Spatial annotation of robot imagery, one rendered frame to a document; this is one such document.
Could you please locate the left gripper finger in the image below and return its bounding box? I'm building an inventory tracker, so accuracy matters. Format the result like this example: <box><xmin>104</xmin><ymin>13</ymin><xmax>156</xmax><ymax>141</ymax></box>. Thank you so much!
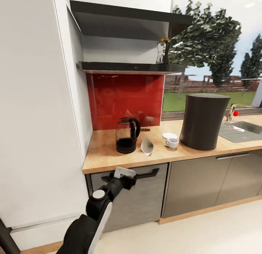
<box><xmin>131</xmin><ymin>174</ymin><xmax>138</xmax><ymax>186</ymax></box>

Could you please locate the coffee cup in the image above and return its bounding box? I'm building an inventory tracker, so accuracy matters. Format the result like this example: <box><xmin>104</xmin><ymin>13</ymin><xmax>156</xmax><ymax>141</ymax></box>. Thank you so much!
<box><xmin>166</xmin><ymin>138</ymin><xmax>179</xmax><ymax>149</ymax></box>

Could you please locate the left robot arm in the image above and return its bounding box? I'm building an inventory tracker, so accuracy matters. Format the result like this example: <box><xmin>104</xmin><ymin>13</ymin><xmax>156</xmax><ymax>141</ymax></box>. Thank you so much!
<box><xmin>56</xmin><ymin>166</ymin><xmax>138</xmax><ymax>254</ymax></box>

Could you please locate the paper coffee filter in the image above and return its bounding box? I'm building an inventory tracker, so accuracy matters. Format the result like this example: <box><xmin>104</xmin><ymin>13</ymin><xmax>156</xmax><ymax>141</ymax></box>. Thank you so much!
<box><xmin>141</xmin><ymin>138</ymin><xmax>154</xmax><ymax>155</ymax></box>

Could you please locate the bottle of coffee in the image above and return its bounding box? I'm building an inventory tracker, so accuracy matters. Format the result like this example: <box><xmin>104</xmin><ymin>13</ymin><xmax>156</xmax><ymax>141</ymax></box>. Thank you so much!
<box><xmin>156</xmin><ymin>37</ymin><xmax>171</xmax><ymax>64</ymax></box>

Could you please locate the electric kettle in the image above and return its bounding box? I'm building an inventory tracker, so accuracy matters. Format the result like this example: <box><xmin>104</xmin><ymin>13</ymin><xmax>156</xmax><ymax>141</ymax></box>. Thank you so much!
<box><xmin>115</xmin><ymin>117</ymin><xmax>141</xmax><ymax>154</ymax></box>

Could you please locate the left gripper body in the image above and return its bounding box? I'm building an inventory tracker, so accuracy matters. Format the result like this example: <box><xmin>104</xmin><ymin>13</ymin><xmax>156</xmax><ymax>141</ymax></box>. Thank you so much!
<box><xmin>109</xmin><ymin>171</ymin><xmax>132</xmax><ymax>194</ymax></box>

